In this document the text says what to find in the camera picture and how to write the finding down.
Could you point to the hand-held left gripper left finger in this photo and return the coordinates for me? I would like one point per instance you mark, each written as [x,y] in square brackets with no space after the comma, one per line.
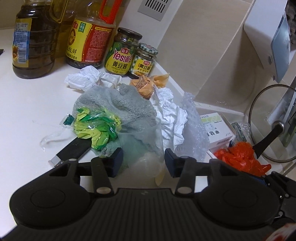
[116,162]

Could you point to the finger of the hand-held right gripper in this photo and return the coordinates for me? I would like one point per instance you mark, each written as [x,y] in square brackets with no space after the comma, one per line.
[274,178]

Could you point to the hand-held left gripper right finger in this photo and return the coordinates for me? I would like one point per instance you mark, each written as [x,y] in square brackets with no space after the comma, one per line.
[170,162]

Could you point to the clear plastic cup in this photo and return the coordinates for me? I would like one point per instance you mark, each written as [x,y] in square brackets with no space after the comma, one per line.
[143,143]

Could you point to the green yellow wrapper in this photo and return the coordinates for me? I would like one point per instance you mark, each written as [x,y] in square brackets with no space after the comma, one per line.
[97,129]

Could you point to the orange plastic bag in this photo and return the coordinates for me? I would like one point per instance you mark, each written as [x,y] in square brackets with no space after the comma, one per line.
[240,157]

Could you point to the clear bubble wrap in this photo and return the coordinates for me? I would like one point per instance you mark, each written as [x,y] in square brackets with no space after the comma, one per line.
[194,129]

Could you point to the large white paper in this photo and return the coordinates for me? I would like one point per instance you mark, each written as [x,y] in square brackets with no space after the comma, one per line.
[171,115]

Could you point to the black lighter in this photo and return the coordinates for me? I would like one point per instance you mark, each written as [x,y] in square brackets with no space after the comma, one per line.
[69,150]

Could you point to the white medicine box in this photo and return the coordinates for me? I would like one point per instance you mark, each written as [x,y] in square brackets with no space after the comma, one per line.
[219,136]

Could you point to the clear plastic bottle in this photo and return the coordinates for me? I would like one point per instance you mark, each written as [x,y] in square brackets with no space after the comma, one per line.
[241,131]

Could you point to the grey fluffy towel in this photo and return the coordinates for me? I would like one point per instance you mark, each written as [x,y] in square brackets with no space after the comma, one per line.
[129,104]

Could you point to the clear wrapper green corner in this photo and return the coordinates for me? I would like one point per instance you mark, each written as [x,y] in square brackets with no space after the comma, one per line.
[68,120]

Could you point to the brown snack wrapper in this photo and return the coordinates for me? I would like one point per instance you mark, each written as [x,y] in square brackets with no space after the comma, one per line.
[144,89]

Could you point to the white tissue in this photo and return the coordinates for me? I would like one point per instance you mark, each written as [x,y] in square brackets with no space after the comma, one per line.
[111,80]

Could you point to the white paper towel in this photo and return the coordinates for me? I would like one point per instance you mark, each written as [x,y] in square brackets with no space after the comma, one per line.
[81,78]

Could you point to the small jar checkered lid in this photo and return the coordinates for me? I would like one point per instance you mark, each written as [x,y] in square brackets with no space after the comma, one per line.
[142,64]

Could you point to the green label paste jar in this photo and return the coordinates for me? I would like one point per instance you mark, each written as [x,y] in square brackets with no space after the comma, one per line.
[120,60]

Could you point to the large dark oil bottle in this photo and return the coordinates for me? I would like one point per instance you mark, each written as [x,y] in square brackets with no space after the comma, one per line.
[39,46]

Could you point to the white blue wall appliance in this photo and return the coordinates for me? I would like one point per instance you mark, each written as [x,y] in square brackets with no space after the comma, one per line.
[259,34]

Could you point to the grey wall vent grille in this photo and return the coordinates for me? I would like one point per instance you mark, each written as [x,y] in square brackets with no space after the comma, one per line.
[152,7]

